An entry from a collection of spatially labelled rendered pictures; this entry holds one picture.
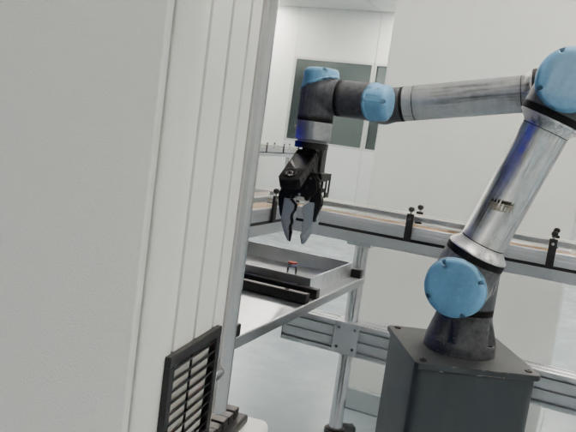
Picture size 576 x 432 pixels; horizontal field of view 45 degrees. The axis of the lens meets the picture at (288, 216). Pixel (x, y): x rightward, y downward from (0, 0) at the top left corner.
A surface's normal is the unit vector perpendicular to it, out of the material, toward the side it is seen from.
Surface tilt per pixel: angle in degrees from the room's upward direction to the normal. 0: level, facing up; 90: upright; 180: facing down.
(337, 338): 90
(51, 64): 90
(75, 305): 90
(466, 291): 97
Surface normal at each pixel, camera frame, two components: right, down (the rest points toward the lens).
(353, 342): -0.40, 0.06
